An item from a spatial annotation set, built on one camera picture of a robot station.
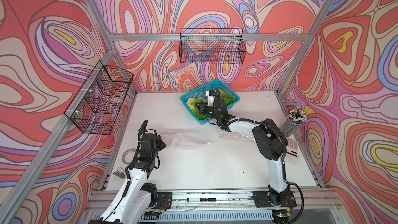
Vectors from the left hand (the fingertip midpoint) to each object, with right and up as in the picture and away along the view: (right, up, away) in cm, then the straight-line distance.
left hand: (162, 137), depth 84 cm
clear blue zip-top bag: (+39, +5, -13) cm, 42 cm away
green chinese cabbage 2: (+39, +23, +18) cm, 49 cm away
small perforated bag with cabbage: (+13, -1, -2) cm, 13 cm away
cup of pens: (+74, +11, 0) cm, 75 cm away
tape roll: (-22, -9, +3) cm, 24 cm away
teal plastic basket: (+21, +27, +27) cm, 43 cm away
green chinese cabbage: (+15, +20, +13) cm, 28 cm away
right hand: (+18, +17, +8) cm, 26 cm away
